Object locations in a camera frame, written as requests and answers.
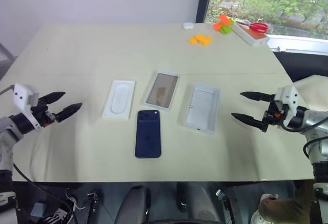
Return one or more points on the black and white sneaker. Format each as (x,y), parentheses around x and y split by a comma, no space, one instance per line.
(59,212)

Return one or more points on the dark grey rounded shape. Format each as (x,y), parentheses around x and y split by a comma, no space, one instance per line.
(135,204)

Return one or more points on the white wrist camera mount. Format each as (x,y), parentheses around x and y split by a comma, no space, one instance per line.
(23,96)
(289,98)

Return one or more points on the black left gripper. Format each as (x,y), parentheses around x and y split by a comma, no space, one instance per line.
(42,113)

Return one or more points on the dark window frame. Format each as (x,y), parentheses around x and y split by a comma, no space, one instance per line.
(205,1)

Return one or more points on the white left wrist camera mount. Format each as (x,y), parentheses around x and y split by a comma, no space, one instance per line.
(23,96)

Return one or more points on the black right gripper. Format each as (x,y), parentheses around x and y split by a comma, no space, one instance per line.
(273,113)

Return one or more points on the brown trouser leg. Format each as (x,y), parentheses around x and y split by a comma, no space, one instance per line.
(284,207)

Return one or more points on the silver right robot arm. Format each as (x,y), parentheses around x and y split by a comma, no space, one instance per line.
(314,121)

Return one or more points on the yellow toy building block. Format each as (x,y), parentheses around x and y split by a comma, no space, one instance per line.
(201,40)

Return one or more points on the white flat box orange top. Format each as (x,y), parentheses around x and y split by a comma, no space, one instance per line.
(249,36)

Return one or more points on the white earbuds case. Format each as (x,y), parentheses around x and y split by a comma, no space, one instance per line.
(187,25)

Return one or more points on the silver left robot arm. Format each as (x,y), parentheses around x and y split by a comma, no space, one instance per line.
(7,142)

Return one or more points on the orange and green block toy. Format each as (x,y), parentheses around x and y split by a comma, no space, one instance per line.
(225,24)

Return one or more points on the white shoe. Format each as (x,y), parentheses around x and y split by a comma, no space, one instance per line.
(256,216)

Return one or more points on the dark blue smartphone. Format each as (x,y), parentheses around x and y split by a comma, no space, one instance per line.
(148,134)

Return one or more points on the white moulded box insert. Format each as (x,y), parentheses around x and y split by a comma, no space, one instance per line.
(119,99)

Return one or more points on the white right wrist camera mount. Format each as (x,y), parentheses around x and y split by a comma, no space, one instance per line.
(289,98)

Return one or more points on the black metal table clamp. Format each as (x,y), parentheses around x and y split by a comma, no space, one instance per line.
(226,206)
(92,203)

